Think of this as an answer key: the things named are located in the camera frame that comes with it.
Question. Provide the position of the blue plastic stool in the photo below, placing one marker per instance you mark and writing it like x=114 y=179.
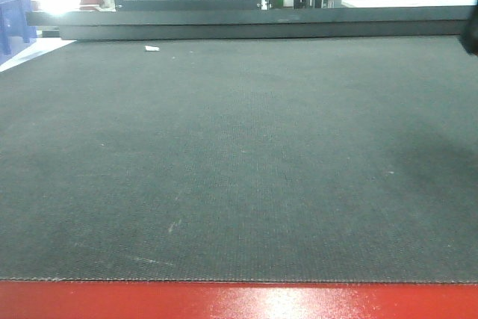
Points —
x=16 y=34

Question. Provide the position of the dark grey table mat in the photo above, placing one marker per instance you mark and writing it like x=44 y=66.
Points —
x=339 y=160

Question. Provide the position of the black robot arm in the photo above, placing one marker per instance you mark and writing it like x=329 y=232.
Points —
x=468 y=37

